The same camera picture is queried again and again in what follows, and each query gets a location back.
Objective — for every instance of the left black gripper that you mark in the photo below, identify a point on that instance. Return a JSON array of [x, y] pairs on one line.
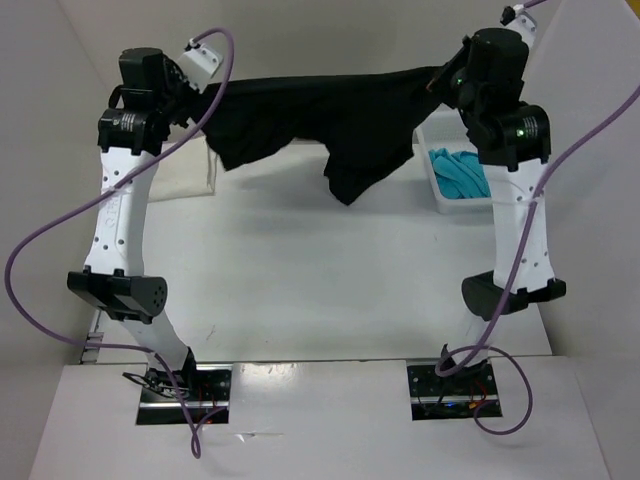
[[175, 75]]

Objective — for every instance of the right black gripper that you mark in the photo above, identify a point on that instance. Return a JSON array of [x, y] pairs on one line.
[[437, 81]]

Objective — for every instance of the black t shirt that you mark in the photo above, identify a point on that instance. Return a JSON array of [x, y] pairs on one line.
[[366, 122]]

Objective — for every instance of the white t shirt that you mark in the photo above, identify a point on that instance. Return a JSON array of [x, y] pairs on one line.
[[189, 172]]

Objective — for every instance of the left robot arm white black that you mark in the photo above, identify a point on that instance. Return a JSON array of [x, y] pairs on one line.
[[113, 279]]

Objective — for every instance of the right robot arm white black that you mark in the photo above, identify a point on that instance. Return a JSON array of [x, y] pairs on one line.
[[514, 151]]

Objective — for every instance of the cyan t shirt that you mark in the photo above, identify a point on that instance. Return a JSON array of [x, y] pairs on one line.
[[459, 175]]

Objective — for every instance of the white plastic basket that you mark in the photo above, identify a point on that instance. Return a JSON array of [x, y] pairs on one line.
[[444, 129]]

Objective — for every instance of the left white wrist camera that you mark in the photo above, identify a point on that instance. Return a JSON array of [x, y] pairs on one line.
[[199, 64]]

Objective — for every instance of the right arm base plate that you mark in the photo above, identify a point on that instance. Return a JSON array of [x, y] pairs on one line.
[[455, 397]]

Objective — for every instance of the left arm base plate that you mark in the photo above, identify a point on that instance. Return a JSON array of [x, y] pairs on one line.
[[159, 403]]

